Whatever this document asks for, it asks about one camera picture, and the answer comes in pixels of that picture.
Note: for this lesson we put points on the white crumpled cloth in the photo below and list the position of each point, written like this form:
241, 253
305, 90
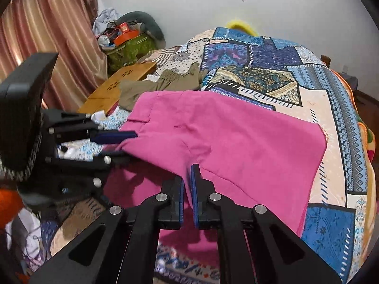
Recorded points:
106, 16

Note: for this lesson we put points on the white plastic bag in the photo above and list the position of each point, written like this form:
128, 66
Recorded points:
23, 233

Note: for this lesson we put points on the green basket with clutter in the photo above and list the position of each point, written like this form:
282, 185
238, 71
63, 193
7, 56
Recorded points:
130, 51

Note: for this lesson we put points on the wooden lap table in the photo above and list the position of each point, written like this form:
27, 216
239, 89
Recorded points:
118, 80

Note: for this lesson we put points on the yellow plush item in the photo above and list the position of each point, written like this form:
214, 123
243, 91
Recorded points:
237, 23

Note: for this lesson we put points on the olive green pants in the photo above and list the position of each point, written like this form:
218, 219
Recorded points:
139, 90

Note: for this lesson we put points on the grey pillow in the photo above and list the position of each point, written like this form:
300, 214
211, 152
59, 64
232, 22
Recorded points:
154, 25

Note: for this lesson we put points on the pink striped curtain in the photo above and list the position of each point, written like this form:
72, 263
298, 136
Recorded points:
44, 29

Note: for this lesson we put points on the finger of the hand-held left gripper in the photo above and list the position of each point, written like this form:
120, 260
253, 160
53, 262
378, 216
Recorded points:
117, 157
114, 136

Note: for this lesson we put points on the patchwork printed bedsheet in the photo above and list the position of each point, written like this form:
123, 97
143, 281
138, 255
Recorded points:
325, 109

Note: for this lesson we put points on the pink pants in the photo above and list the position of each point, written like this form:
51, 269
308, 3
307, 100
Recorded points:
231, 142

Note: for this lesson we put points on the orange cloth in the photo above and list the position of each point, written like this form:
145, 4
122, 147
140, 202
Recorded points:
9, 207

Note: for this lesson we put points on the red packet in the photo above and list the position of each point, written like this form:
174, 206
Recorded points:
124, 27

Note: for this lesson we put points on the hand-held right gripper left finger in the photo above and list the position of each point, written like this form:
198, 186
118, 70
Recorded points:
181, 204

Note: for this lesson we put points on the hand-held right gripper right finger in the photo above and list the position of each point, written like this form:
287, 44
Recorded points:
194, 189

